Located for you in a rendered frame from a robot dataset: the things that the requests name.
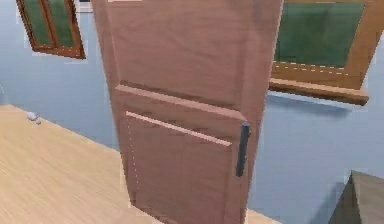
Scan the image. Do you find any black door handle bar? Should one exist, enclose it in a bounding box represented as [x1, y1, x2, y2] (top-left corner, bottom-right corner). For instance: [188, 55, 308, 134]
[235, 121, 252, 178]

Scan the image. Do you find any grey brown wooden furniture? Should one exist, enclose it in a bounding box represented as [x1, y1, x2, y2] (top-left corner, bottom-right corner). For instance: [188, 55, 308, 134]
[328, 170, 384, 224]

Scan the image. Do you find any small brown framed window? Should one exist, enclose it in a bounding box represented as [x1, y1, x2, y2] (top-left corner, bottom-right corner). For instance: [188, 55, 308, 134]
[15, 0, 87, 60]

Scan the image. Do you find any brown wooden room door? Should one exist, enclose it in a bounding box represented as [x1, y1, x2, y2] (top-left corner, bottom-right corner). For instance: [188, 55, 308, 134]
[90, 0, 285, 224]

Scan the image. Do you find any large brown framed window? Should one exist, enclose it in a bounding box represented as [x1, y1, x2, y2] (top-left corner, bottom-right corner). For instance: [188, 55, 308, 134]
[268, 0, 384, 107]

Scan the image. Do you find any small pale grey object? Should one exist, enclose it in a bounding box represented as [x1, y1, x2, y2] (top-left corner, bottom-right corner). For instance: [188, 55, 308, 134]
[26, 111, 43, 126]

